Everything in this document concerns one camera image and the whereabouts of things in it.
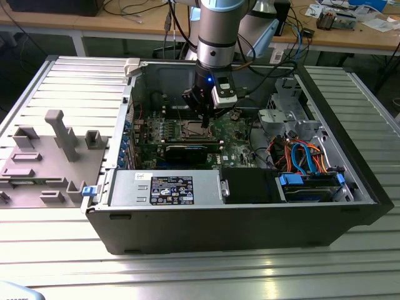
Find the grey plastic parts rack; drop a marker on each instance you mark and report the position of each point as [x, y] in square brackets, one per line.
[47, 150]

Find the copper finned heat sink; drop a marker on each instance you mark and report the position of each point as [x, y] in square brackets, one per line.
[325, 20]

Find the black RAM stick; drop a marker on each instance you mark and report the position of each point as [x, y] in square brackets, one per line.
[214, 147]

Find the white paper sheet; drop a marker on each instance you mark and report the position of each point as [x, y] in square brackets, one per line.
[379, 25]

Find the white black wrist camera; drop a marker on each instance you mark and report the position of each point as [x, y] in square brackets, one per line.
[223, 97]

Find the tall black box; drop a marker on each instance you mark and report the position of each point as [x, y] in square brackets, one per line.
[285, 14]

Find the grey metal drive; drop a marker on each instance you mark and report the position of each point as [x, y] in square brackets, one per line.
[345, 22]

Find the beige case latch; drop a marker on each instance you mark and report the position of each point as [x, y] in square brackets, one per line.
[131, 67]

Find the hard disk in blue carrier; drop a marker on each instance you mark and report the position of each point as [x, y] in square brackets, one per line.
[312, 194]

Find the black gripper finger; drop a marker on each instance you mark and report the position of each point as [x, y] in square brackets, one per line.
[207, 114]
[190, 100]

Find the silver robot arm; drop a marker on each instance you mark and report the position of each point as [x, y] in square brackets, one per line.
[218, 34]

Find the black plastic fan shroud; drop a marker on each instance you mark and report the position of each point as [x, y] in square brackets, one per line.
[247, 187]

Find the small black box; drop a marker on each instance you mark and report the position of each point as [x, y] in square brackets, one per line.
[307, 32]

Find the thin metal locking lever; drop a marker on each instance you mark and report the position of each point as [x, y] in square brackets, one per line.
[179, 114]

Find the white rounded device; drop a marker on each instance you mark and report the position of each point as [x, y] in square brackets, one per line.
[15, 292]

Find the blue case latch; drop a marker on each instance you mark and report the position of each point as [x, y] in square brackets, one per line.
[89, 191]

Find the black graphics card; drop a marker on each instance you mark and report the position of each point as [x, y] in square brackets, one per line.
[184, 154]

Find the printed white paper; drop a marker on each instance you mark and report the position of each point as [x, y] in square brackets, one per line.
[313, 11]

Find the wide black box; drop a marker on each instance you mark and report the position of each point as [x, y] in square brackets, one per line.
[47, 7]

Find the long wooden desk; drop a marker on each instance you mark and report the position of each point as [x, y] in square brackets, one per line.
[125, 23]

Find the silver metal drive cage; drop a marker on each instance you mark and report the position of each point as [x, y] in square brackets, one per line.
[275, 118]

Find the grey power supply unit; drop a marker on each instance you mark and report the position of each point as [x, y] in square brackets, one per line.
[125, 187]

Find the blue cardboard box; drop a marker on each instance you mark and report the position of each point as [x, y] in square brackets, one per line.
[372, 3]

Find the white power strip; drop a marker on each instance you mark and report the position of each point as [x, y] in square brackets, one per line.
[278, 57]

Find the square silver CPU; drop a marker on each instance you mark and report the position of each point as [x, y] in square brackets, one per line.
[194, 131]

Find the green motherboard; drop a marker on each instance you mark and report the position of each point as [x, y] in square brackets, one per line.
[234, 147]

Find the black open PC case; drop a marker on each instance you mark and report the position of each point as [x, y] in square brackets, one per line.
[218, 228]

